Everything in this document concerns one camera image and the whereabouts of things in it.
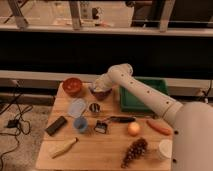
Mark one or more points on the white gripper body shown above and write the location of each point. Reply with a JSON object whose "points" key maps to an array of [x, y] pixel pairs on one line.
{"points": [[103, 82]]}

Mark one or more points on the pale sponge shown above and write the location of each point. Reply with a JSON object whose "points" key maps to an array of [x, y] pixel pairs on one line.
{"points": [[98, 89]]}

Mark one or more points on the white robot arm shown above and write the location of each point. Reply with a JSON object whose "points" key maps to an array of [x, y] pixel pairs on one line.
{"points": [[192, 148]]}

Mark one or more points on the purple bowl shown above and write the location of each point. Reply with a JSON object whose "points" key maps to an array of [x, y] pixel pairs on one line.
{"points": [[100, 96]]}

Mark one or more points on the red bowl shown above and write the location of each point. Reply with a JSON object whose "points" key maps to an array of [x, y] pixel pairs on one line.
{"points": [[72, 86]]}

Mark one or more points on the small metal cup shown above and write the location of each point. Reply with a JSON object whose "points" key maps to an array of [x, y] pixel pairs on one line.
{"points": [[94, 108]]}

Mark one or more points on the green plastic tray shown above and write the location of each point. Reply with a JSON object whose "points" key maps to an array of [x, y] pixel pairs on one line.
{"points": [[130, 103]]}

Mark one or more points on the black binder clip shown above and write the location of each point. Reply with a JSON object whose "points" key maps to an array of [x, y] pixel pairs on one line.
{"points": [[101, 127]]}

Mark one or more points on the blue plastic cup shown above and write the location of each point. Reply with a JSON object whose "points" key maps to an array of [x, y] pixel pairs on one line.
{"points": [[80, 124]]}

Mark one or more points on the dark rectangular block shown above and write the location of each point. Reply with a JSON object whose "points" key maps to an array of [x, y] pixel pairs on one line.
{"points": [[56, 125]]}

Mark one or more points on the orange carrot toy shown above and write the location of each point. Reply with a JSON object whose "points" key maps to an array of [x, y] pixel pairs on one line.
{"points": [[159, 128]]}

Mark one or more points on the purple grape bunch toy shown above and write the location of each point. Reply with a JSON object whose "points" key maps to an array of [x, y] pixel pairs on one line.
{"points": [[137, 149]]}

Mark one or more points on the white cup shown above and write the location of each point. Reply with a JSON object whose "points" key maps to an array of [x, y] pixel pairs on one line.
{"points": [[164, 149]]}

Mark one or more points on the black handled tool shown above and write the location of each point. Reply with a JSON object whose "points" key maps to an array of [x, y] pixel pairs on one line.
{"points": [[120, 119]]}

